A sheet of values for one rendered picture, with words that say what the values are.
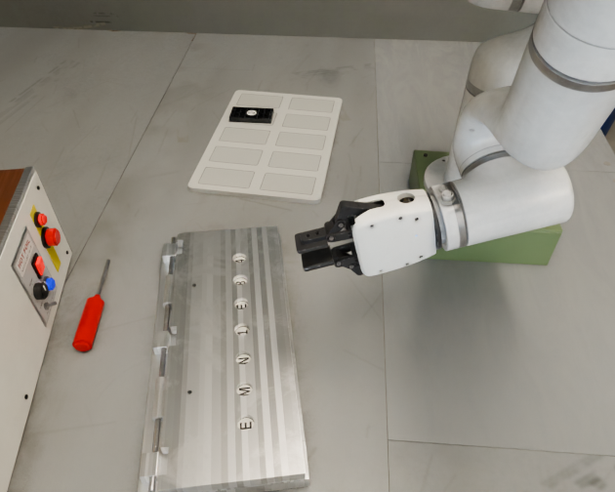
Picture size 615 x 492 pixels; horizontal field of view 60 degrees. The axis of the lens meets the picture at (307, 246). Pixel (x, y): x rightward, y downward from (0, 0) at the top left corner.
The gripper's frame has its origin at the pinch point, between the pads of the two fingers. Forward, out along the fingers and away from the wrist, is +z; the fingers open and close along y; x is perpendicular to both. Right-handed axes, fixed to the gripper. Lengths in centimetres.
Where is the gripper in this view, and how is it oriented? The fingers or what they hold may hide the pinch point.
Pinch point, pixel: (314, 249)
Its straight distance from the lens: 68.9
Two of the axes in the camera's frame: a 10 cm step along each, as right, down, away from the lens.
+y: 2.3, 6.8, 7.0
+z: -9.7, 2.4, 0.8
